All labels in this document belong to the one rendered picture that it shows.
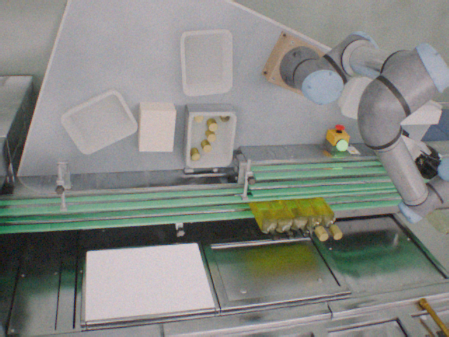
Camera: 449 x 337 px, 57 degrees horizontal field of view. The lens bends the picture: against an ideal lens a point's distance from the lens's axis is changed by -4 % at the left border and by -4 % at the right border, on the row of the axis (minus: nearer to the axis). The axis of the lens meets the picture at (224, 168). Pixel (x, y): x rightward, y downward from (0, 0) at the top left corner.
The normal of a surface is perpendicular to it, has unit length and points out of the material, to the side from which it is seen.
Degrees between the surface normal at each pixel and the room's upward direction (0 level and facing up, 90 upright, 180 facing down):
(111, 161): 0
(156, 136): 0
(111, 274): 90
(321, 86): 8
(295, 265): 90
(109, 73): 0
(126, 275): 90
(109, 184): 90
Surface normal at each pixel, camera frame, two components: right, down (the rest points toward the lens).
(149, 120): 0.23, 0.51
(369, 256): 0.07, -0.87
